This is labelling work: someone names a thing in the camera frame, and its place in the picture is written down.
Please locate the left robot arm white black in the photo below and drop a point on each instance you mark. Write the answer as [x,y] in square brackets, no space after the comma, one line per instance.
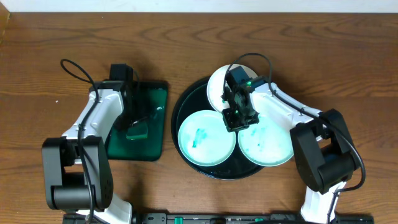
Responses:
[77,174]

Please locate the white plate back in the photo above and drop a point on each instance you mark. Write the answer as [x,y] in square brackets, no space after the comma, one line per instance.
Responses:
[214,90]

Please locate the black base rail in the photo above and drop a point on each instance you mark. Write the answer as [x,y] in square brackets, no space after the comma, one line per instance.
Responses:
[163,218]

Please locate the black rectangular soapy water tray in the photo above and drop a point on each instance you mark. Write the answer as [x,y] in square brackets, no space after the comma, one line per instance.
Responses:
[151,102]

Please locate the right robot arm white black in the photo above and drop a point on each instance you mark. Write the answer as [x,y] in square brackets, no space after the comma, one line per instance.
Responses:
[324,152]

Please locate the white plate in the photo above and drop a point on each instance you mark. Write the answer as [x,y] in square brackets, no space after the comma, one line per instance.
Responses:
[266,143]
[204,140]
[214,90]

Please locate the round black tray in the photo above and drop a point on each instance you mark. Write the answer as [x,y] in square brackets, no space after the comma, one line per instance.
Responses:
[194,99]

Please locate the green scrub sponge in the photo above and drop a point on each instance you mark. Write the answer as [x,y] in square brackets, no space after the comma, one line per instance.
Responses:
[137,131]

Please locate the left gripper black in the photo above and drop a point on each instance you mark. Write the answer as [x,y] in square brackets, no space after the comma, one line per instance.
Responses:
[125,121]

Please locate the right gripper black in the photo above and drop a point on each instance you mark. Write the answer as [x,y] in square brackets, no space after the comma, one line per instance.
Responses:
[232,126]

